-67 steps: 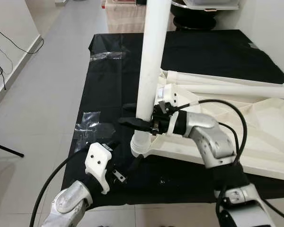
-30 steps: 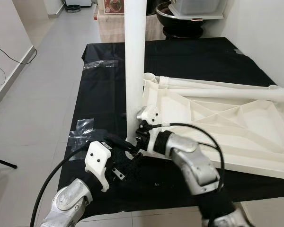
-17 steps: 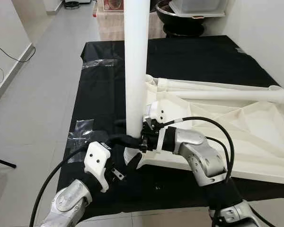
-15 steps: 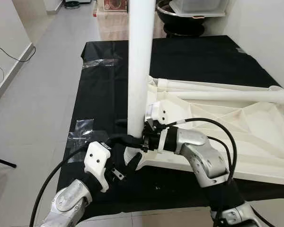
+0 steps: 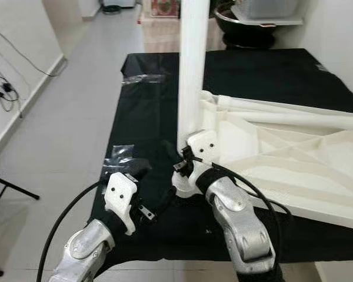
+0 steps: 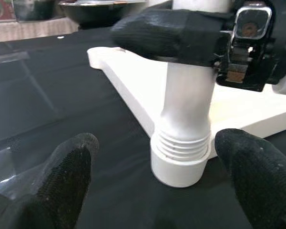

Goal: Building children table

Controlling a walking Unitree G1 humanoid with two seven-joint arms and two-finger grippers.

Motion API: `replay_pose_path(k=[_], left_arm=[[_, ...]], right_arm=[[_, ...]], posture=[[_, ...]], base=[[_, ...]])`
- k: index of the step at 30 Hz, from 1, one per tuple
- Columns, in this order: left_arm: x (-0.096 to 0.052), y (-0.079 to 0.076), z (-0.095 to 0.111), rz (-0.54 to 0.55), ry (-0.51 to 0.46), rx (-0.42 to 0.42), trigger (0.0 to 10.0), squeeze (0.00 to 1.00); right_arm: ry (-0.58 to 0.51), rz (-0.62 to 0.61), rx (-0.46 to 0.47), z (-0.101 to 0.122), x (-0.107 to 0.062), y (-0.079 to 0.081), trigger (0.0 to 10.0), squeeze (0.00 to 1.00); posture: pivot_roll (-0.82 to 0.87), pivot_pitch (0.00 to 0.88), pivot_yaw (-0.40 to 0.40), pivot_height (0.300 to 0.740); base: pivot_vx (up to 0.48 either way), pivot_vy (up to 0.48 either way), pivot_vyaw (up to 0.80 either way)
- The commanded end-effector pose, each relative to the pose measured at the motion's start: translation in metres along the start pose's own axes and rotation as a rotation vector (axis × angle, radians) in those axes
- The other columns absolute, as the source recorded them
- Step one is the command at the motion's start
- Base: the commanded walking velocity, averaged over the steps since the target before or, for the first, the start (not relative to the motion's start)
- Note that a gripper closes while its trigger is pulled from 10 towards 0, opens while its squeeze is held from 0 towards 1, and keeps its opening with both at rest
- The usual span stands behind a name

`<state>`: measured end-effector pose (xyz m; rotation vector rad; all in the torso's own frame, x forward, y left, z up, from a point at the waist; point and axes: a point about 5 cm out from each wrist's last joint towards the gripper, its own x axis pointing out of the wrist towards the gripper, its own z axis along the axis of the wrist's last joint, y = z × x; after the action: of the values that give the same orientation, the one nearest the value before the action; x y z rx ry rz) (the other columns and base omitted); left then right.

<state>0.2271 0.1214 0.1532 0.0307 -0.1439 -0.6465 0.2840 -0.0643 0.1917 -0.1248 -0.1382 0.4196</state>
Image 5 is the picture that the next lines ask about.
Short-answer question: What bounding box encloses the black round basin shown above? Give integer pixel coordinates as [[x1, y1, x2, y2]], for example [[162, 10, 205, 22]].
[[214, 3, 277, 49]]

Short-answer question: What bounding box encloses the thin black wall cable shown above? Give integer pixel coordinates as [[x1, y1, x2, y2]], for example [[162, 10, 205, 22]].
[[0, 22, 66, 115]]

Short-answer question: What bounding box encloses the black folding chair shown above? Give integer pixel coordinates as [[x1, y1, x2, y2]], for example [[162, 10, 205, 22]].
[[0, 166, 40, 219]]

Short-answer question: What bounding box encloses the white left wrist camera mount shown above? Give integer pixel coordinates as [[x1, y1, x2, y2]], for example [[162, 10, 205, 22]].
[[104, 172, 139, 236]]

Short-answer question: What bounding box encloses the clear plastic bag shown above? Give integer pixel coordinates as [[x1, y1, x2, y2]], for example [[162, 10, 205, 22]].
[[122, 73, 165, 86]]

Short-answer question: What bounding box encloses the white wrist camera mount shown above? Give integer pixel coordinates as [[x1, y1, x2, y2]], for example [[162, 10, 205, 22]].
[[104, 172, 139, 236], [187, 130, 219, 178]]

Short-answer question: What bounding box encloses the black tablecloth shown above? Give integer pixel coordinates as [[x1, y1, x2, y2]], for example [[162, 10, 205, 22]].
[[91, 48, 353, 278]]

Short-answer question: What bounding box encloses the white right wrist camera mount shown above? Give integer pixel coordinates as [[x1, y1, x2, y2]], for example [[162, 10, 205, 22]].
[[187, 130, 219, 178]]

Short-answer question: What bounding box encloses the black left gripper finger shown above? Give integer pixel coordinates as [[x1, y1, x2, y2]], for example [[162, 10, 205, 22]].
[[150, 187, 178, 217], [122, 159, 155, 184]]

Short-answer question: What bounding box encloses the red printed carton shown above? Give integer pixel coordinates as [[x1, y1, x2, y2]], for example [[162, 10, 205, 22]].
[[150, 0, 181, 18]]

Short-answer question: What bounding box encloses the clear tape patch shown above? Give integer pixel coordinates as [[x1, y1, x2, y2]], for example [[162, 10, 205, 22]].
[[103, 144, 151, 178]]

